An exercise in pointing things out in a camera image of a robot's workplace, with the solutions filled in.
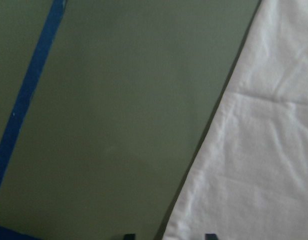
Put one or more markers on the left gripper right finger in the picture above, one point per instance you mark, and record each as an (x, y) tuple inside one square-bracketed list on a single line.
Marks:
[(210, 236)]

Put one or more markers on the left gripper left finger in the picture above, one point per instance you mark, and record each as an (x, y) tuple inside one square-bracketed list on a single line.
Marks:
[(130, 236)]

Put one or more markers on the pink t-shirt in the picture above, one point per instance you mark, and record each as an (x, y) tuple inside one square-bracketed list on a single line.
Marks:
[(249, 179)]

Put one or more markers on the long blue tape strip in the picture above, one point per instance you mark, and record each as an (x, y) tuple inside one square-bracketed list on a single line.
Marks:
[(29, 84)]

